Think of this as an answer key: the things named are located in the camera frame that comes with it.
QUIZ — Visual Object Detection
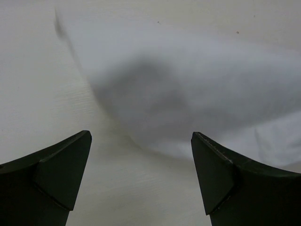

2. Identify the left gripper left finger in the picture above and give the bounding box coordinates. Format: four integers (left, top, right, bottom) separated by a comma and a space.
0, 130, 92, 226

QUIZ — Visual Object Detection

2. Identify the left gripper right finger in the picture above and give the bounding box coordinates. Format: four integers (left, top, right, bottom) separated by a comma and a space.
191, 132, 301, 226

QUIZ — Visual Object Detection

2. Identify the white skirt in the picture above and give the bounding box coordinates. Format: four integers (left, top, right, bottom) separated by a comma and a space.
0, 0, 301, 226

